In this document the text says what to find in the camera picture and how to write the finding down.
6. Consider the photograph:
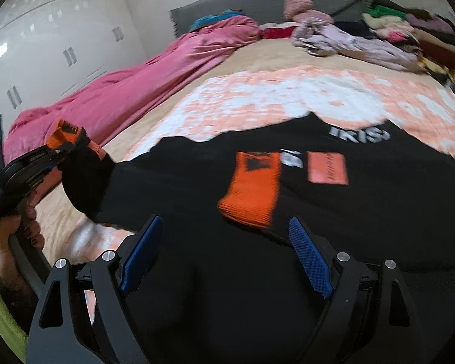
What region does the grey bed headboard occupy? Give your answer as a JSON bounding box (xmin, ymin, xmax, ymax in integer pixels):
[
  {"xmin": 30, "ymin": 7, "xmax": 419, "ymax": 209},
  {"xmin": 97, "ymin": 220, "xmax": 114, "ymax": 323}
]
[{"xmin": 169, "ymin": 0, "xmax": 370, "ymax": 39}]

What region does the black printed t-shirt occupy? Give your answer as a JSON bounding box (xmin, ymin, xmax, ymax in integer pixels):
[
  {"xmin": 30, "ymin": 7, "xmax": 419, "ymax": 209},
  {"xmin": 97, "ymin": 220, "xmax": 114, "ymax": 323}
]
[{"xmin": 62, "ymin": 111, "xmax": 455, "ymax": 364}]

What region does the person's left forearm green sleeve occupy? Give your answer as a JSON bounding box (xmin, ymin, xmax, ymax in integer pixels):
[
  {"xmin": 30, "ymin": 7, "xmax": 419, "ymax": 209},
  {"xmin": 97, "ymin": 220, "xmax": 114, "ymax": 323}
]
[{"xmin": 0, "ymin": 261, "xmax": 36, "ymax": 364}]

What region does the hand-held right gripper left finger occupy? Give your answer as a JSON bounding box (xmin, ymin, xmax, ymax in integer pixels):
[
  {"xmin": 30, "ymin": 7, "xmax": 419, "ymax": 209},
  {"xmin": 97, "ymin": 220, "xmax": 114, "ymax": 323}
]
[{"xmin": 26, "ymin": 214, "xmax": 163, "ymax": 364}]

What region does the orange sock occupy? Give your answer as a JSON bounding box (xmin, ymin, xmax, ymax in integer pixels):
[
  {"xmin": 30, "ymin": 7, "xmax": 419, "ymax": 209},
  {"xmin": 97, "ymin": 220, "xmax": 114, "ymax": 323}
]
[
  {"xmin": 217, "ymin": 151, "xmax": 283, "ymax": 231},
  {"xmin": 46, "ymin": 119, "xmax": 107, "ymax": 161}
]

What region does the beige bed sheet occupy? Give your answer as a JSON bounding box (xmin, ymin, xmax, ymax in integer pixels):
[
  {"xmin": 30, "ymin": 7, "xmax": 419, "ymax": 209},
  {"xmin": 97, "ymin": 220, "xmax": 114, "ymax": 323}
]
[{"xmin": 34, "ymin": 34, "xmax": 446, "ymax": 262}]

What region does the red cloth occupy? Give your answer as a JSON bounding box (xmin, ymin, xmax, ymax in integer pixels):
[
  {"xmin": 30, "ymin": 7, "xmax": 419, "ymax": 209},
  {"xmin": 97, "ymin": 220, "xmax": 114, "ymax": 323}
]
[{"xmin": 261, "ymin": 25, "xmax": 297, "ymax": 40}]

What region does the lilac garment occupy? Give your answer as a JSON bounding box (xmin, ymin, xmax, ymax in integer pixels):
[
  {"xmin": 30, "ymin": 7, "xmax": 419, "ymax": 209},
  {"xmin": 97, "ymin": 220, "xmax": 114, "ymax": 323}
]
[{"xmin": 293, "ymin": 19, "xmax": 421, "ymax": 72}]

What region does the pink blanket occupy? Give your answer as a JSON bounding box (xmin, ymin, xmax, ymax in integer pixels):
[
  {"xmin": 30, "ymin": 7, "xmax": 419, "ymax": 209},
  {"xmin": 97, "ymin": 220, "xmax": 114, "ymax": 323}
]
[{"xmin": 2, "ymin": 15, "xmax": 264, "ymax": 158}]

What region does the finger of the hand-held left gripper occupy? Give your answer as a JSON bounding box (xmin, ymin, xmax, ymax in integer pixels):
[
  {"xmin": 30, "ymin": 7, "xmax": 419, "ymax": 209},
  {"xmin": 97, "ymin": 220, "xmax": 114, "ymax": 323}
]
[{"xmin": 42, "ymin": 126, "xmax": 91, "ymax": 170}]

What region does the blue cloth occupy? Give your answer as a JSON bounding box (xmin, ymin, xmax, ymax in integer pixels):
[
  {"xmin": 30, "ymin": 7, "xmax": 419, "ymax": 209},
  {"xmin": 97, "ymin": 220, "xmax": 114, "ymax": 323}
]
[{"xmin": 189, "ymin": 9, "xmax": 243, "ymax": 33}]

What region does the pile of folded clothes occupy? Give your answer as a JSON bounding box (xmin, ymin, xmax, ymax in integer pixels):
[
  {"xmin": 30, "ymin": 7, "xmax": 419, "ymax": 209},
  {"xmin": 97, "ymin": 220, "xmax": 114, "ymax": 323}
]
[{"xmin": 362, "ymin": 0, "xmax": 455, "ymax": 84}]

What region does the white glossy wardrobe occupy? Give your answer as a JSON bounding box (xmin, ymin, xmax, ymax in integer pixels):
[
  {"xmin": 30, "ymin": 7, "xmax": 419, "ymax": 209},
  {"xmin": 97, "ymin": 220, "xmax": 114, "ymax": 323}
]
[{"xmin": 0, "ymin": 0, "xmax": 147, "ymax": 122}]

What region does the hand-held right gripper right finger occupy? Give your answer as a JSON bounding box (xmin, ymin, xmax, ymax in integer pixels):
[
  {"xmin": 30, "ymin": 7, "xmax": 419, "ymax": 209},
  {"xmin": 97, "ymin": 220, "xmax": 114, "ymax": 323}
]
[{"xmin": 287, "ymin": 216, "xmax": 430, "ymax": 364}]

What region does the person's left hand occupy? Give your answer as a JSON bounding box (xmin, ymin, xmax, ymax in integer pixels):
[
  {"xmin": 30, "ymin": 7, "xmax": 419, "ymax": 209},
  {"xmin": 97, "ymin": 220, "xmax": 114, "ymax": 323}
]
[{"xmin": 0, "ymin": 193, "xmax": 46, "ymax": 274}]

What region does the black cloth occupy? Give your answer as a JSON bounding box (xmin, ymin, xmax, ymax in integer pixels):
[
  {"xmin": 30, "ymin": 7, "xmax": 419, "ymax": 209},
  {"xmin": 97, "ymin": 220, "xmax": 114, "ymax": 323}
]
[{"xmin": 334, "ymin": 20, "xmax": 378, "ymax": 40}]

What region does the pink fluffy garment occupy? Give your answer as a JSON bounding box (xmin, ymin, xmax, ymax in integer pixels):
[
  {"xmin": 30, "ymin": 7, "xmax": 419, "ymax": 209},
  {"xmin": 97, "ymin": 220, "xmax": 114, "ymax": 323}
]
[{"xmin": 283, "ymin": 0, "xmax": 335, "ymax": 25}]

